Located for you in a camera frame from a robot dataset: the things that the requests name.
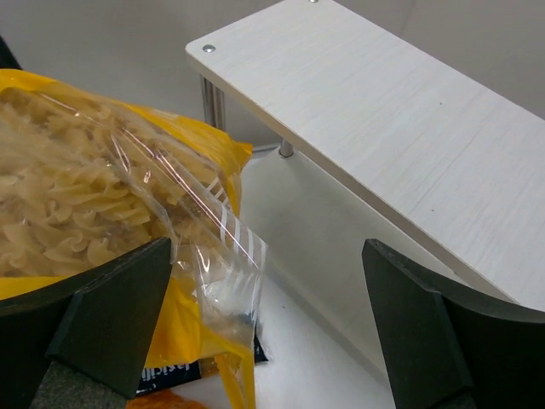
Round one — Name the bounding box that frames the La Sicilia spaghetti pack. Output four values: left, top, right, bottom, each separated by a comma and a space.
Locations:
135, 323, 270, 400

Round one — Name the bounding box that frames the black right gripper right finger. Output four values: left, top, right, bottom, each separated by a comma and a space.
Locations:
362, 239, 544, 408

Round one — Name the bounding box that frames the blue orange pasta bag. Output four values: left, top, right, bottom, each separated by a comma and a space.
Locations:
125, 390, 207, 409

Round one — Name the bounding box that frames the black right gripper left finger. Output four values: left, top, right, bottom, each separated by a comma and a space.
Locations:
1, 238, 171, 408

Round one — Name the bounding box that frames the white two-tier metal shelf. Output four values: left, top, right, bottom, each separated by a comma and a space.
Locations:
186, 1, 544, 369

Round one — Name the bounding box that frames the yellow fusilli pasta bag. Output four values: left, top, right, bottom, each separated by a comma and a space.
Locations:
1, 69, 267, 408

